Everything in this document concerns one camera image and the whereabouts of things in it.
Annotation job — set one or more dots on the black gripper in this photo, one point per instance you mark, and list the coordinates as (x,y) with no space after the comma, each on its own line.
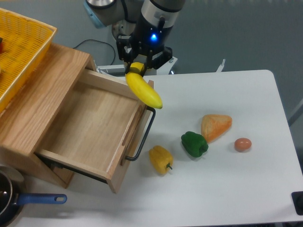
(149,40)

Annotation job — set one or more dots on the yellow banana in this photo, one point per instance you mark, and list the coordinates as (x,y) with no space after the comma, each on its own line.
(141,88)

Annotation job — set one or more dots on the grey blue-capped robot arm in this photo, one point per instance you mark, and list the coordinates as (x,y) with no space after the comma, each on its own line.
(105,13)

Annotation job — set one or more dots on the open wooden top drawer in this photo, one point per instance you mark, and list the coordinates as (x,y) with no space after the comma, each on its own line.
(99,124)

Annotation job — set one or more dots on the wooden drawer cabinet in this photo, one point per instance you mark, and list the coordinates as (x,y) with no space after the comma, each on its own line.
(31,112)

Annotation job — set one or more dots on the orange triangular bread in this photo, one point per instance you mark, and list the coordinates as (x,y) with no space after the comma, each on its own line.
(215,125)

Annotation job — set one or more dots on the green bell pepper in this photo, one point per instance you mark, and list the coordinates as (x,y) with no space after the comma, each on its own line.
(194,144)

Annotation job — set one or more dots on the yellow bell pepper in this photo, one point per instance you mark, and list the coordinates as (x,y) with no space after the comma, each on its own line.
(161,159)

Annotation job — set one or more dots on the yellow plastic basket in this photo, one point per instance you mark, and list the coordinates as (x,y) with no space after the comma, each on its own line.
(25,42)

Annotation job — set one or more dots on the brown egg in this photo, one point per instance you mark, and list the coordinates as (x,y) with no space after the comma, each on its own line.
(242,144)

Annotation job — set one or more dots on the red item in basket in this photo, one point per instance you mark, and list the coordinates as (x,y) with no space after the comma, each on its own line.
(1,45)

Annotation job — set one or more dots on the black corner device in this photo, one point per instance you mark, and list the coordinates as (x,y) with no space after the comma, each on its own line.
(297,198)

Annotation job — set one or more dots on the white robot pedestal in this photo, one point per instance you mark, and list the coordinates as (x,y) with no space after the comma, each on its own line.
(163,68)

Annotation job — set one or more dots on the white metal table bracket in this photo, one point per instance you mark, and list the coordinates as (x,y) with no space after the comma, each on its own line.
(221,66)

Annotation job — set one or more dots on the black metal drawer handle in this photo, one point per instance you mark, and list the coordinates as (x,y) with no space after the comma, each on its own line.
(136,156)

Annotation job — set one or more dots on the blue-handled black pan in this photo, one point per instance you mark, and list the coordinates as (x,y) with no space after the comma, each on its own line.
(14,195)

